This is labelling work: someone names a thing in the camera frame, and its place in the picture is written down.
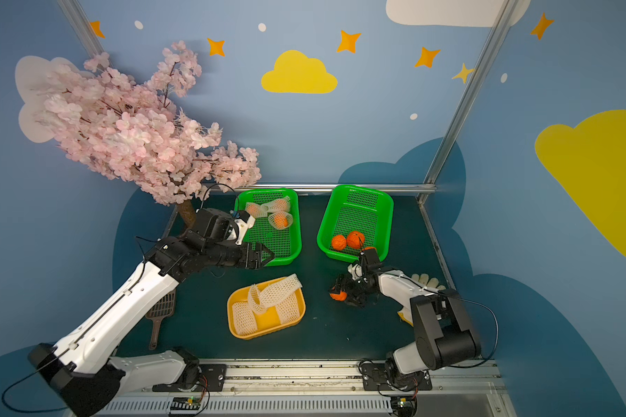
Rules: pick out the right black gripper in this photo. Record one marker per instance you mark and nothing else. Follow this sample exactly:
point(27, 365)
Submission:
point(356, 287)

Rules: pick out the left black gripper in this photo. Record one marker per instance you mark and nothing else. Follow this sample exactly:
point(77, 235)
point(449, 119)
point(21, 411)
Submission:
point(250, 255)

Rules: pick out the bare orange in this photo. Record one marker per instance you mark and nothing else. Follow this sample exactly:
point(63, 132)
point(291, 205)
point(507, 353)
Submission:
point(355, 240)
point(338, 295)
point(339, 243)

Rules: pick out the netted orange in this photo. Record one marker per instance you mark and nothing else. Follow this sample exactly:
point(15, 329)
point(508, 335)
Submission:
point(256, 210)
point(280, 220)
point(278, 205)

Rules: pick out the white foam net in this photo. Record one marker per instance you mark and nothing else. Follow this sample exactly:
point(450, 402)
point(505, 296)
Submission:
point(243, 319)
point(274, 294)
point(288, 309)

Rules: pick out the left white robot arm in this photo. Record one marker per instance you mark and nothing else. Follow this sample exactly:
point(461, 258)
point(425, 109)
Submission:
point(81, 367)

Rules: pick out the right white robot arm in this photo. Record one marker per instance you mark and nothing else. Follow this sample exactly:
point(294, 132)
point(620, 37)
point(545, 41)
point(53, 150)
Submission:
point(443, 332)

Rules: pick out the left green plastic basket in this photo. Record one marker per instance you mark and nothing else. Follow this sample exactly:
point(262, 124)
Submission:
point(286, 244)

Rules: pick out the green plastic basket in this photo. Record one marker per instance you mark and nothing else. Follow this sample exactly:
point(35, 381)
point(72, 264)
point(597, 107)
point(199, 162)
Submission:
point(356, 209)
point(286, 244)

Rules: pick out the white cotton work glove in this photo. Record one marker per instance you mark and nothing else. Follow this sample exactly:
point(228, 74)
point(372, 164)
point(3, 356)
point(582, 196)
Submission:
point(427, 286)

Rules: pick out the yellow plastic tray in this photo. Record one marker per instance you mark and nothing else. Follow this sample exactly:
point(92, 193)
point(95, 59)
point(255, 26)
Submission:
point(268, 322)

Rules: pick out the right green plastic basket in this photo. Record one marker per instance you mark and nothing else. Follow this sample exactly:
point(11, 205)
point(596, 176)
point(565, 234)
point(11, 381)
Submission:
point(356, 209)

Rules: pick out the pink artificial blossom tree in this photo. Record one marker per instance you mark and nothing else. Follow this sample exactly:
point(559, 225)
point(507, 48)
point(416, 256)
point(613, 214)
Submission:
point(121, 129)

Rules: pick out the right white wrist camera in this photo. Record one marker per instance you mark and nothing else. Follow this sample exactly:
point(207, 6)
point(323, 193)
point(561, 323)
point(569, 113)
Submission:
point(355, 271)

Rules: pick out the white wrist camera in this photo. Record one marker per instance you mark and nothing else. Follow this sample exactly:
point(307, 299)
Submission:
point(244, 222)
point(355, 271)

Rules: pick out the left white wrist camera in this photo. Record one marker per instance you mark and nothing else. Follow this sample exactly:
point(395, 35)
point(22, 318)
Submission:
point(244, 222)

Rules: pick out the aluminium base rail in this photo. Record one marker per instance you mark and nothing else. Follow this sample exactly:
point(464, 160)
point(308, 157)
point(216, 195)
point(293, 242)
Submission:
point(323, 388)

